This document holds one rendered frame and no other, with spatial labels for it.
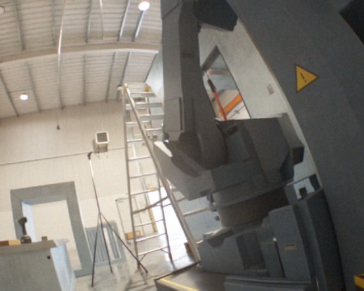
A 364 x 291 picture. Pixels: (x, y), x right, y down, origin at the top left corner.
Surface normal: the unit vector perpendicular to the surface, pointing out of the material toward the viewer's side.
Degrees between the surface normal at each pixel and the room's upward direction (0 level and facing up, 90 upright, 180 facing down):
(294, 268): 90
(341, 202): 90
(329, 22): 90
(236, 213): 90
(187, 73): 116
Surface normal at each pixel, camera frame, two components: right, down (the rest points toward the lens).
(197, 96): 0.51, -0.22
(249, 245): -0.27, -0.22
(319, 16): -0.84, 0.08
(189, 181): -0.50, -0.12
